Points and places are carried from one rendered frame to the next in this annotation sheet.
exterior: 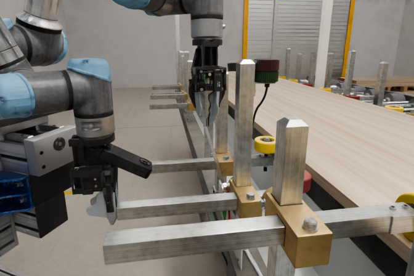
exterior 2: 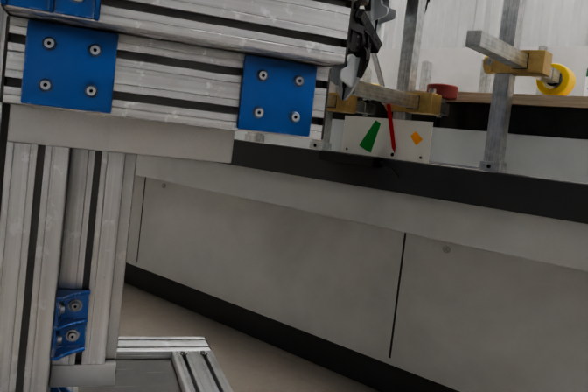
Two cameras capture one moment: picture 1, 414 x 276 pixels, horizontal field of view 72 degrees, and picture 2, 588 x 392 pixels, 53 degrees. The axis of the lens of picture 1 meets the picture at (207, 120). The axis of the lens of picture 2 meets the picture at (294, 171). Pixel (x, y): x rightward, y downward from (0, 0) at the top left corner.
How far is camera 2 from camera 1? 1.24 m
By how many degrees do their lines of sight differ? 42
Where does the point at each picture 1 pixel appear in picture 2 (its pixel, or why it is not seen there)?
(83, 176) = (353, 29)
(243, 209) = (432, 99)
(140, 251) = (491, 42)
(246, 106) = (421, 12)
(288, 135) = not seen: outside the picture
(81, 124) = not seen: outside the picture
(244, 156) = (415, 61)
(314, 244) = (549, 59)
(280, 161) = (512, 19)
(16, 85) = not seen: outside the picture
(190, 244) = (504, 47)
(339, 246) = (479, 146)
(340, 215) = not seen: hidden behind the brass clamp
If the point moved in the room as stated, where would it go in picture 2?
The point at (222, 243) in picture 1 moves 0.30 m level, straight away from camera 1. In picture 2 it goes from (512, 53) to (402, 59)
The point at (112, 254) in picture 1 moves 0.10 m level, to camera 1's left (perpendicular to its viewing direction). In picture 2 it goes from (483, 38) to (451, 27)
